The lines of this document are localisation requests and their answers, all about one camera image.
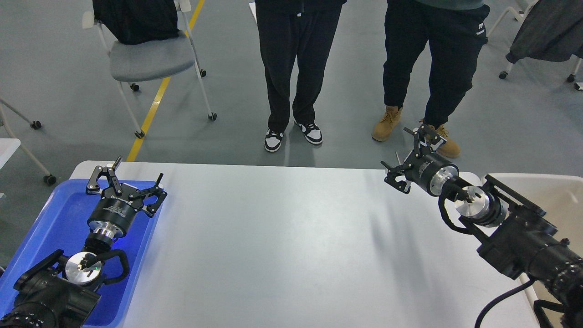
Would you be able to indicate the chair with grey jacket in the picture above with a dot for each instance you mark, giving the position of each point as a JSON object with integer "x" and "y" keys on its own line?
{"x": 550, "y": 30}

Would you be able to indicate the person in black-white sneakers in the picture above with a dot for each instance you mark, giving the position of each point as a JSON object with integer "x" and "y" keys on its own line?
{"x": 296, "y": 37}

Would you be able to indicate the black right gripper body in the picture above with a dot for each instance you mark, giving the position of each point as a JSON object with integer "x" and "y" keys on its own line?
{"x": 430, "y": 172}

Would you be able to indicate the left clear floor plate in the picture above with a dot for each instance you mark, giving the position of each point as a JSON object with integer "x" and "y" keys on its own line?
{"x": 401, "y": 158}

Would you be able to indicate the white board on floor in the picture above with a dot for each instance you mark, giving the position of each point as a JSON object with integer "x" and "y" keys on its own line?
{"x": 252, "y": 6}

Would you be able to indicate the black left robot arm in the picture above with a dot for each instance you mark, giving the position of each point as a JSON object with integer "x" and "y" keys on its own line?
{"x": 79, "y": 264}

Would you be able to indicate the grey chair with white frame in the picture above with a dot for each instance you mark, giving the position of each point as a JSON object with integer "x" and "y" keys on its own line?
{"x": 148, "y": 61}

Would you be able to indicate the white side table with castors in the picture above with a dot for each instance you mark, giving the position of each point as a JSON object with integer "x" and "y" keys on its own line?
{"x": 12, "y": 143}

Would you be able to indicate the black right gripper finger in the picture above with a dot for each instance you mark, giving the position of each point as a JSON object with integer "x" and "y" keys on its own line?
{"x": 426, "y": 140}
{"x": 399, "y": 177}

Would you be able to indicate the beige plastic bin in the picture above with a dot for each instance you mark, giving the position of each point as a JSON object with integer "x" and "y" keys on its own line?
{"x": 562, "y": 199}

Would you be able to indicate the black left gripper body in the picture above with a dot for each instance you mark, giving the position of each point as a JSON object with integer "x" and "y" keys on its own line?
{"x": 114, "y": 213}

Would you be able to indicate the person in tan boots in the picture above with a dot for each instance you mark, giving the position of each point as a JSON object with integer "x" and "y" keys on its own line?
{"x": 455, "y": 33}

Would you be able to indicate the black jacket on chair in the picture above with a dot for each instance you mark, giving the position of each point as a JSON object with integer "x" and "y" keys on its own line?
{"x": 138, "y": 21}

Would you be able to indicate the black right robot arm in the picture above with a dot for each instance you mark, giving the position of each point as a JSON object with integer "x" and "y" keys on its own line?
{"x": 515, "y": 237}

